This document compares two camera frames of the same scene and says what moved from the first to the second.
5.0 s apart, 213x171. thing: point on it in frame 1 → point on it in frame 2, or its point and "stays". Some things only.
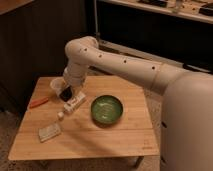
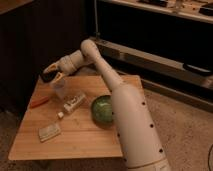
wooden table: [114, 122] stays
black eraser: [66, 94] → [48, 76]
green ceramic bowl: [106, 111] stays
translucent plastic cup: [58, 84] stays
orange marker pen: [37, 102] stays
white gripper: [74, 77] → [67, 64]
